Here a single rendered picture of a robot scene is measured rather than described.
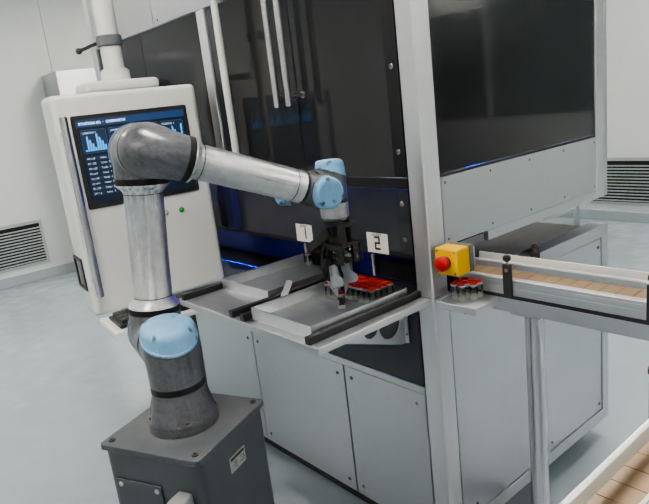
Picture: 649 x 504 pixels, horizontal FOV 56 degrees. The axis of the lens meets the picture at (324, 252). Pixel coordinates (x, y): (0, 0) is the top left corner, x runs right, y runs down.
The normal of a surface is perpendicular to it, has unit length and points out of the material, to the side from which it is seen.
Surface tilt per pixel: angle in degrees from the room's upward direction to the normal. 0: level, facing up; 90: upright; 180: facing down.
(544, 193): 90
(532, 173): 90
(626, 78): 90
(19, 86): 90
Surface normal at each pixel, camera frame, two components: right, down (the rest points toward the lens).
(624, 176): -0.76, 0.24
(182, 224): 0.55, 0.14
